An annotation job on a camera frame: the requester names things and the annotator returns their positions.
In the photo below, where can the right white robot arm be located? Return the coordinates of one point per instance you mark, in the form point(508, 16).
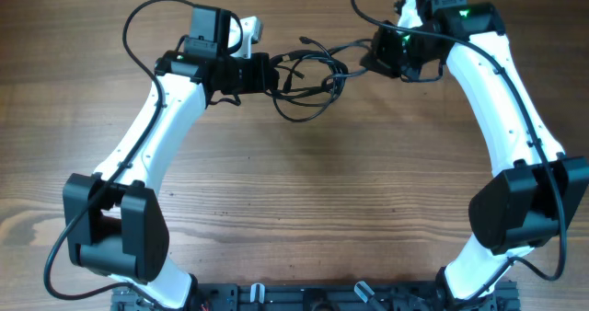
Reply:
point(535, 188)

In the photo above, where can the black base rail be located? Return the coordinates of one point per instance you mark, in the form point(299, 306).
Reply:
point(397, 296)

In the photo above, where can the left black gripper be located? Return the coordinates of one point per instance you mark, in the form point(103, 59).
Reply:
point(259, 74)

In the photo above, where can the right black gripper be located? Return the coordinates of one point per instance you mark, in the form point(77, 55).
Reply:
point(381, 57)

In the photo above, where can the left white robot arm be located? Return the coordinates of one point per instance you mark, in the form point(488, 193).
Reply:
point(114, 224)

